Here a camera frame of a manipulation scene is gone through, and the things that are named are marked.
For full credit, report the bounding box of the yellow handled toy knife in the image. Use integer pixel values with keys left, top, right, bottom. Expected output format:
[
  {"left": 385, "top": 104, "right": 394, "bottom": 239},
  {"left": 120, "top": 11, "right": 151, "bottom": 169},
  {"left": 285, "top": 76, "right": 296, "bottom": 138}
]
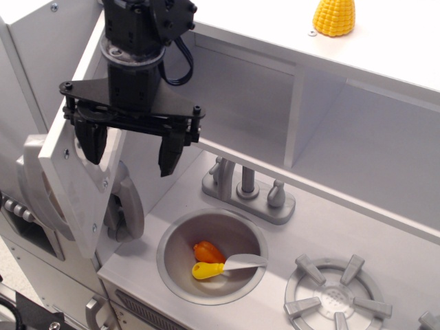
[{"left": 192, "top": 254, "right": 267, "bottom": 280}]

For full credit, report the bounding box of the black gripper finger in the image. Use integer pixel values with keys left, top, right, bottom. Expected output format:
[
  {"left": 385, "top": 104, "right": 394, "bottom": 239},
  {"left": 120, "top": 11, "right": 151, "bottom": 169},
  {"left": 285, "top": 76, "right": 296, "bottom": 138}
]
[
  {"left": 74, "top": 118, "right": 107, "bottom": 165},
  {"left": 158, "top": 131, "right": 184, "bottom": 177}
]

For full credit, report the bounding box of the white toy microwave door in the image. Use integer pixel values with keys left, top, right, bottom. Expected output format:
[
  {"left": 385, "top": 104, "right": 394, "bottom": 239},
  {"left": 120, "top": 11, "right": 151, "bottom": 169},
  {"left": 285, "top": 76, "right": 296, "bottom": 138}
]
[{"left": 22, "top": 60, "right": 129, "bottom": 259}]

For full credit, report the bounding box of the grey oven door handle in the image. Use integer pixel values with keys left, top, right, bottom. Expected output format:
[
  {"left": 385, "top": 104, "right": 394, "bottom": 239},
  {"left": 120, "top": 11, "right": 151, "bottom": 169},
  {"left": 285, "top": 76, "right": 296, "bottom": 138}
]
[{"left": 85, "top": 298, "right": 109, "bottom": 330}]

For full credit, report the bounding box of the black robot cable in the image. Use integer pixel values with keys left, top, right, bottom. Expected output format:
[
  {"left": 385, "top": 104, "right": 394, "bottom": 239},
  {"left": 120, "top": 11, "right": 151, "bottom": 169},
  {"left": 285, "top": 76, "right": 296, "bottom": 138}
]
[{"left": 157, "top": 36, "right": 193, "bottom": 86}]

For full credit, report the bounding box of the grey toy wall phone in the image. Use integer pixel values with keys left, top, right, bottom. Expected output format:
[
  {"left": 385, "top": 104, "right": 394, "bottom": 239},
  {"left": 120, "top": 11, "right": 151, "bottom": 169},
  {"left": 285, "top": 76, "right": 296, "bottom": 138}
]
[{"left": 104, "top": 161, "right": 144, "bottom": 243}]

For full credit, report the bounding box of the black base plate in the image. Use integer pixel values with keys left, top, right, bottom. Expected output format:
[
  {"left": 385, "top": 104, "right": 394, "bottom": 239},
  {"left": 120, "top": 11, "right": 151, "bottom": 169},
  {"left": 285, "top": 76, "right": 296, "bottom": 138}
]
[{"left": 1, "top": 277, "right": 72, "bottom": 330}]

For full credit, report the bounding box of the orange toy pepper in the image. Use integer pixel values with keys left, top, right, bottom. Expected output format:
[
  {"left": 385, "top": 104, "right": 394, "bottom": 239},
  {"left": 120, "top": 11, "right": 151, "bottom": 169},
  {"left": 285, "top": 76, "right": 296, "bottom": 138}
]
[{"left": 193, "top": 241, "right": 226, "bottom": 263}]

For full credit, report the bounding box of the grey toy faucet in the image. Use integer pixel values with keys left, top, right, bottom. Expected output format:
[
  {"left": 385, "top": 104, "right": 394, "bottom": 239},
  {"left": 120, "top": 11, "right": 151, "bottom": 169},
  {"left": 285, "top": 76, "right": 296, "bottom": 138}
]
[{"left": 202, "top": 157, "right": 296, "bottom": 226}]

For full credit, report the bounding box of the yellow toy corn cob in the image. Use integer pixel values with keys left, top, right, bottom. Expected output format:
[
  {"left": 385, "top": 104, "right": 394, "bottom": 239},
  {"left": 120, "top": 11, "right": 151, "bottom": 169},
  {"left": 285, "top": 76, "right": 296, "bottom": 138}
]
[{"left": 312, "top": 0, "right": 355, "bottom": 37}]

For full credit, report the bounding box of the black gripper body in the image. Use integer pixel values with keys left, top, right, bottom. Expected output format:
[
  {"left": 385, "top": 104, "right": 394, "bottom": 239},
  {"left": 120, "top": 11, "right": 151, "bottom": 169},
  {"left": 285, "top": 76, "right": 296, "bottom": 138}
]
[{"left": 59, "top": 71, "right": 206, "bottom": 144}]

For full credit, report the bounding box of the grey toy stove burner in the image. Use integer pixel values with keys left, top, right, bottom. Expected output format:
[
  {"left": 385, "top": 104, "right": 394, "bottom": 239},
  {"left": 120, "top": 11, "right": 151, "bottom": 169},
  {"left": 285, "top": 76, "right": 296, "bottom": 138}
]
[{"left": 284, "top": 254, "right": 393, "bottom": 329}]

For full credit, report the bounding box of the grey toy sink bowl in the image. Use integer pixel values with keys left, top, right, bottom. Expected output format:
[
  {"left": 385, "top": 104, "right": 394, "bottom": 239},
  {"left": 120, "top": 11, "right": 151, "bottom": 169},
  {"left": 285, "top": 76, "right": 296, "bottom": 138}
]
[{"left": 157, "top": 208, "right": 268, "bottom": 305}]

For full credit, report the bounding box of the white toy kitchen cabinet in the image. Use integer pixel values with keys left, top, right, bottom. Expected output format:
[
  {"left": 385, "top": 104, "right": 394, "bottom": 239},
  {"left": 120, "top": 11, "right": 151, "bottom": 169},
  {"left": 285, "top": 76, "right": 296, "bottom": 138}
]
[{"left": 0, "top": 0, "right": 440, "bottom": 330}]

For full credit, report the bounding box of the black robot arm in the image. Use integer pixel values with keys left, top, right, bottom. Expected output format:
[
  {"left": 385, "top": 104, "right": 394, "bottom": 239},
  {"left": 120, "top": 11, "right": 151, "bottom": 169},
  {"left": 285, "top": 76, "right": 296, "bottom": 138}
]
[{"left": 60, "top": 1, "right": 206, "bottom": 176}]

